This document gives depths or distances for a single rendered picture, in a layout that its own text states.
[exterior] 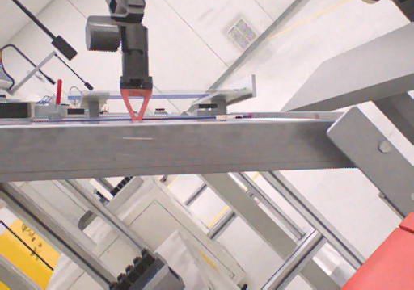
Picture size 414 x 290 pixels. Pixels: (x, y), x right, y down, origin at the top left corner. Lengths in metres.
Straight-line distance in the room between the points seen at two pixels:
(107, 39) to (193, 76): 7.78
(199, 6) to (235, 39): 0.86
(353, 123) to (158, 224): 1.57
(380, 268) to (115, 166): 0.35
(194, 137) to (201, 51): 8.29
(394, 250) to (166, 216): 1.81
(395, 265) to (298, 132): 0.34
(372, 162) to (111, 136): 0.31
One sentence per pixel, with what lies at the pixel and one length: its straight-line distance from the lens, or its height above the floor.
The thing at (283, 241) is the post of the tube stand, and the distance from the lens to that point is 1.60.
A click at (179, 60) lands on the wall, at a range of 8.78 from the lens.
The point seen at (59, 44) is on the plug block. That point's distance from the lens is 0.95.
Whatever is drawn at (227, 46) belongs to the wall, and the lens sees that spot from 8.96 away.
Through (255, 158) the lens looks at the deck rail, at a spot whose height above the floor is 0.79.
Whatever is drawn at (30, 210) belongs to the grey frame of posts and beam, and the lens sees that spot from 1.31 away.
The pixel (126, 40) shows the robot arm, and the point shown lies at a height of 1.03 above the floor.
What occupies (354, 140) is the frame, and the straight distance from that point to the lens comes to 0.59.
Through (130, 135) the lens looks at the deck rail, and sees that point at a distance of 0.57.
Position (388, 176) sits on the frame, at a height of 0.67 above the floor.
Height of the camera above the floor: 0.94
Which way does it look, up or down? 9 degrees down
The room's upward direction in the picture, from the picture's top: 45 degrees counter-clockwise
